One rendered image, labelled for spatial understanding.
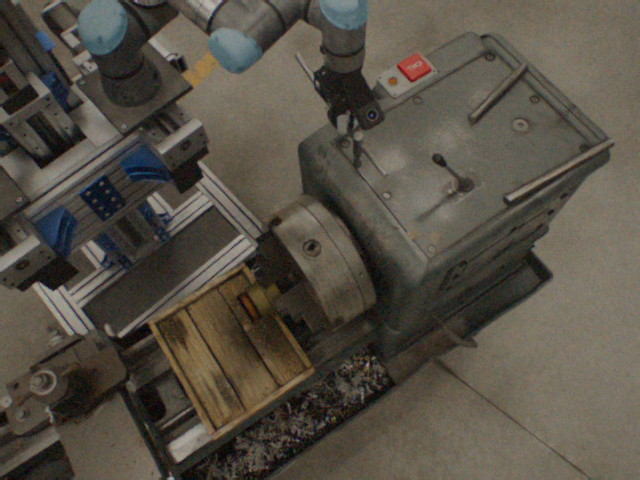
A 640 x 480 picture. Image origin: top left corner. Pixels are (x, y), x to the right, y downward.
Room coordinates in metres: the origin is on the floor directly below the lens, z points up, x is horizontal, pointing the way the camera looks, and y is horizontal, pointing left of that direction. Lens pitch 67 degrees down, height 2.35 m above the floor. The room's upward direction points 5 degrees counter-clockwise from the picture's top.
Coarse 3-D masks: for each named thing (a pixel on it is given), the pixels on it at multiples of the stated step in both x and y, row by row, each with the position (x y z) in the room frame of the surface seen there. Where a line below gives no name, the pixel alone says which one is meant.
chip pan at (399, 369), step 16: (528, 272) 0.60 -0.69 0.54; (512, 288) 0.55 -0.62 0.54; (528, 288) 0.54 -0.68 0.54; (480, 304) 0.50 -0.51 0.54; (496, 304) 0.50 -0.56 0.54; (464, 320) 0.45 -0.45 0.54; (480, 320) 0.45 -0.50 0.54; (432, 336) 0.41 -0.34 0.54; (448, 336) 0.41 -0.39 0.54; (464, 336) 0.40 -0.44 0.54; (400, 352) 0.37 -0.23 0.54; (416, 352) 0.37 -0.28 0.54; (432, 352) 0.36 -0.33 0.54; (400, 368) 0.32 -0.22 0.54; (416, 368) 0.32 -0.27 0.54; (352, 416) 0.19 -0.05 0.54
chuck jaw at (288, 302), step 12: (300, 288) 0.42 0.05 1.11; (276, 300) 0.40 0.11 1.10; (288, 300) 0.40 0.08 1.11; (300, 300) 0.39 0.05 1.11; (312, 300) 0.39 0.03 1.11; (288, 312) 0.38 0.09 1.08; (300, 312) 0.36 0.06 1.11; (312, 312) 0.36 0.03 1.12; (312, 324) 0.33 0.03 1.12; (324, 324) 0.34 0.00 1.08; (336, 324) 0.34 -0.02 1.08
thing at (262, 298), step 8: (256, 280) 0.45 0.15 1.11; (248, 288) 0.43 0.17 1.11; (256, 288) 0.43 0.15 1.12; (272, 288) 0.43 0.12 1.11; (240, 296) 0.42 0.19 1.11; (248, 296) 0.41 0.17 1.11; (256, 296) 0.41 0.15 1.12; (264, 296) 0.41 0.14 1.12; (272, 296) 0.41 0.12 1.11; (248, 304) 0.39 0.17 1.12; (256, 304) 0.39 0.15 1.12; (264, 304) 0.39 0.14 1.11; (272, 304) 0.39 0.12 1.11; (248, 312) 0.38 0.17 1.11; (256, 312) 0.38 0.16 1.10; (264, 312) 0.38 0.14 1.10; (272, 312) 0.38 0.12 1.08; (256, 320) 0.36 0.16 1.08
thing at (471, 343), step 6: (432, 312) 0.42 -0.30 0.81; (438, 312) 0.42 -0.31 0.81; (432, 318) 0.40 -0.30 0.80; (438, 318) 0.40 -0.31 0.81; (444, 324) 0.38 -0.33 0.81; (444, 330) 0.37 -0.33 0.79; (450, 330) 0.37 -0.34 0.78; (450, 336) 0.36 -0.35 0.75; (456, 336) 0.36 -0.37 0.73; (456, 342) 0.35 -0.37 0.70; (462, 342) 0.35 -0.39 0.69; (468, 342) 0.36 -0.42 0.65; (474, 342) 0.37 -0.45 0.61; (474, 348) 0.36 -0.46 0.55
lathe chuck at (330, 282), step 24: (288, 216) 0.56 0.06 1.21; (312, 216) 0.55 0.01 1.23; (288, 240) 0.49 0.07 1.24; (312, 240) 0.48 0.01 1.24; (312, 264) 0.43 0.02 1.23; (336, 264) 0.43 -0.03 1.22; (312, 288) 0.39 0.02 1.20; (336, 288) 0.39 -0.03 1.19; (336, 312) 0.35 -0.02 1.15; (360, 312) 0.36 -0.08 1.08
